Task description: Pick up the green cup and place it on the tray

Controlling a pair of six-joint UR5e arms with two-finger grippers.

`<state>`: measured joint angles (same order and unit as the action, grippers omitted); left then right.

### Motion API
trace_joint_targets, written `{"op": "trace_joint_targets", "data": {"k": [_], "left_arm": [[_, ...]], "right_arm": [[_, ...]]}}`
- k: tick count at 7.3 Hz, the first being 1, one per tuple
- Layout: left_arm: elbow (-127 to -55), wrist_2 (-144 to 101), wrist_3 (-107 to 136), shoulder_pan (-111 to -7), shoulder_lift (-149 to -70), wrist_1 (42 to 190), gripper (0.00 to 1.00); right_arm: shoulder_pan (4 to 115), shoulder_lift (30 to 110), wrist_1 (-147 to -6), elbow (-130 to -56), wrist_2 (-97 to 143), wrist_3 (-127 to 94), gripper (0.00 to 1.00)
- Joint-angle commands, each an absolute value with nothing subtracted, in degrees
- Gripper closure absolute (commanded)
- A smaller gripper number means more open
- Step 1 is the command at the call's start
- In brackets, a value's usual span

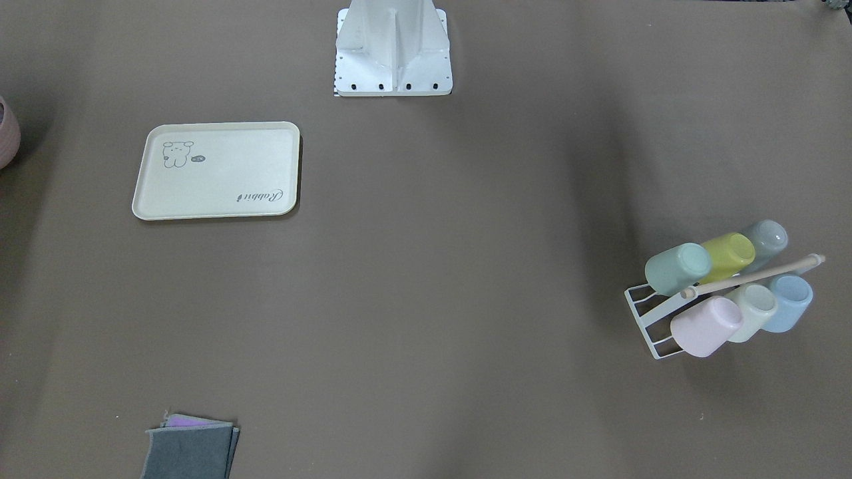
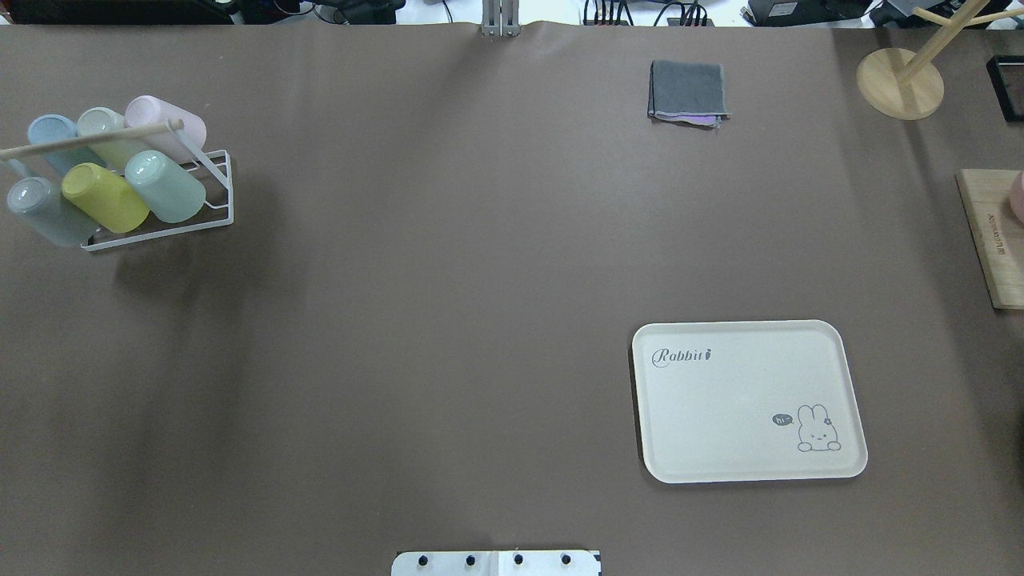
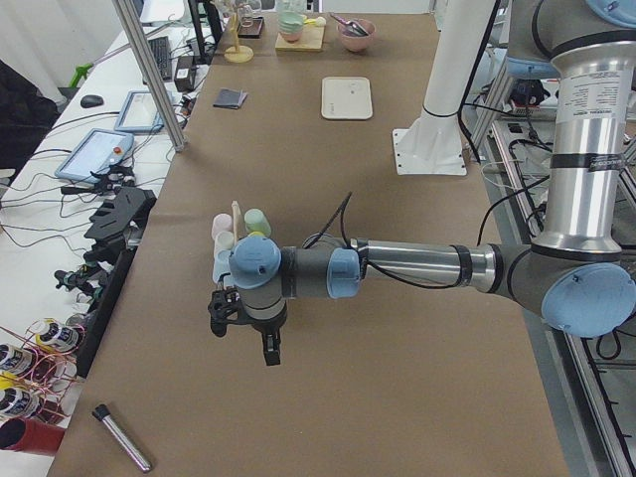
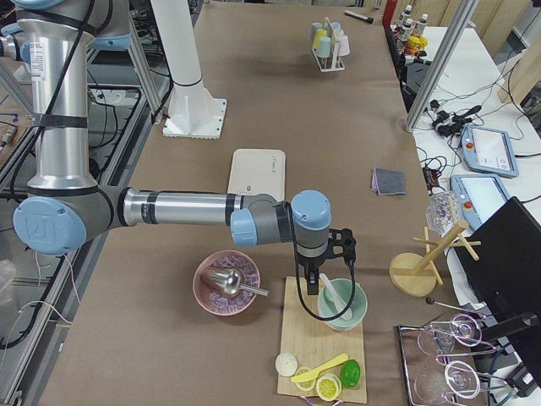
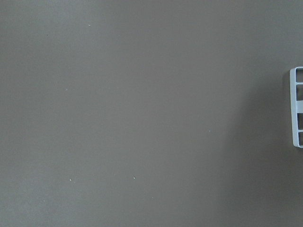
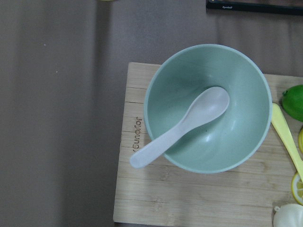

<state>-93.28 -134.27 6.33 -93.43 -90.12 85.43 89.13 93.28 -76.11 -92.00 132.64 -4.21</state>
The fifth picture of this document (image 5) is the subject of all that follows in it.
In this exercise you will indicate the white wire cup rack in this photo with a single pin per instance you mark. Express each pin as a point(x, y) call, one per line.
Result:
point(296, 106)

